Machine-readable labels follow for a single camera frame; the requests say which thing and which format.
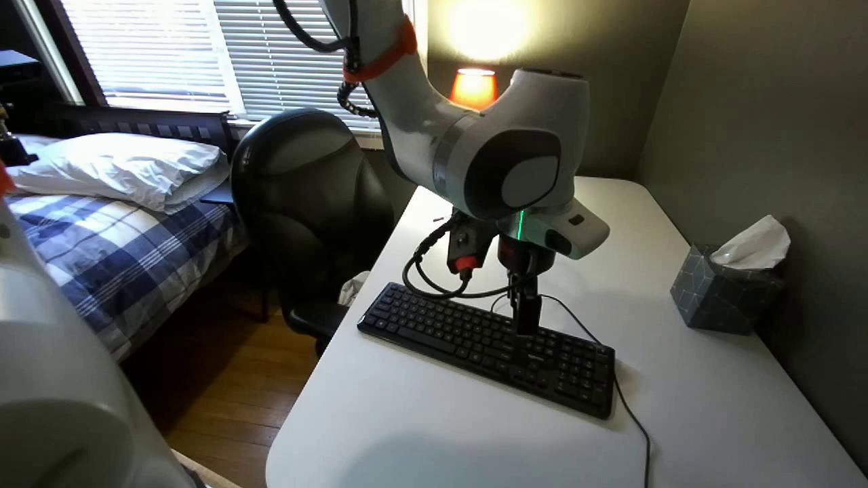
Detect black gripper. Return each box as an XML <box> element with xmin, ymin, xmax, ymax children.
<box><xmin>495</xmin><ymin>237</ymin><xmax>556</xmax><ymax>337</ymax></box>

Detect black computer keyboard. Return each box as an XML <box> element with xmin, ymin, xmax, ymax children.
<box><xmin>354</xmin><ymin>280</ymin><xmax>619</xmax><ymax>422</ymax></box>

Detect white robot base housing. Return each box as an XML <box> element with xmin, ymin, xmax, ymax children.
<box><xmin>0</xmin><ymin>192</ymin><xmax>200</xmax><ymax>488</ymax></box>

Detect teal tissue box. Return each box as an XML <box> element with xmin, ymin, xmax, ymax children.
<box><xmin>666</xmin><ymin>211</ymin><xmax>794</xmax><ymax>340</ymax></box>

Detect orange shade table lamp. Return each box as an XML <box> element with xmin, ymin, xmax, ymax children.
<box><xmin>447</xmin><ymin>66</ymin><xmax>501</xmax><ymax>117</ymax></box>

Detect black leather office chair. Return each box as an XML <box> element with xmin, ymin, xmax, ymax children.
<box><xmin>227</xmin><ymin>105</ymin><xmax>402</xmax><ymax>349</ymax></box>

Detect dark bed headboard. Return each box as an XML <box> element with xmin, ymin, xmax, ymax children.
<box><xmin>38</xmin><ymin>102</ymin><xmax>238</xmax><ymax>157</ymax></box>

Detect blue plaid bed blanket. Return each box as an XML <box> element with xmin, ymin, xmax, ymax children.
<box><xmin>2</xmin><ymin>184</ymin><xmax>249</xmax><ymax>363</ymax></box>

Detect white pillow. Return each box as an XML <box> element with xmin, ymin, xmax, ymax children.
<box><xmin>4</xmin><ymin>129</ymin><xmax>231</xmax><ymax>218</ymax></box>

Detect white window blinds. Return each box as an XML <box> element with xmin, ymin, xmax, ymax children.
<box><xmin>56</xmin><ymin>0</ymin><xmax>410</xmax><ymax>124</ymax></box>

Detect dark wrist camera box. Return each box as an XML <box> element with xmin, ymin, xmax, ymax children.
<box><xmin>444</xmin><ymin>213</ymin><xmax>495</xmax><ymax>276</ymax></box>

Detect black camera cable loop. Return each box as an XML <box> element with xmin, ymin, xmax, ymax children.
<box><xmin>402</xmin><ymin>218</ymin><xmax>513</xmax><ymax>300</ymax></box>

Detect black keyboard cable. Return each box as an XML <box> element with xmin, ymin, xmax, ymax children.
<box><xmin>491</xmin><ymin>291</ymin><xmax>655</xmax><ymax>488</ymax></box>

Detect orange strap on arm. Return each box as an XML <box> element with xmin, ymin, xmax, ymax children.
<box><xmin>339</xmin><ymin>18</ymin><xmax>419</xmax><ymax>87</ymax></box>

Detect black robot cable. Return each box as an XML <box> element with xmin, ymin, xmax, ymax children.
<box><xmin>272</xmin><ymin>0</ymin><xmax>383</xmax><ymax>119</ymax></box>

